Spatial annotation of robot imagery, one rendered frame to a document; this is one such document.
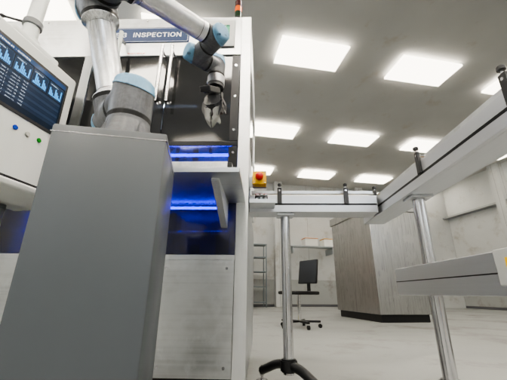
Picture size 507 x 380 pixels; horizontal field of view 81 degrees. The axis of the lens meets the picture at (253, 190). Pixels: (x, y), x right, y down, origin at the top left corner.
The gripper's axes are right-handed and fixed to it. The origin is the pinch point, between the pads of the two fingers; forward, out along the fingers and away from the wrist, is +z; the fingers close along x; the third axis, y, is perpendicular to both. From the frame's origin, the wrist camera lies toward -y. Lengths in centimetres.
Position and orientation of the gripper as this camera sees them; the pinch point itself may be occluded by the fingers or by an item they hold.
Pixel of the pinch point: (210, 124)
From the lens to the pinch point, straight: 124.9
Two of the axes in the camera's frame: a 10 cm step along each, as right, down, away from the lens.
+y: 2.4, 3.2, 9.2
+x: -9.7, 0.7, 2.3
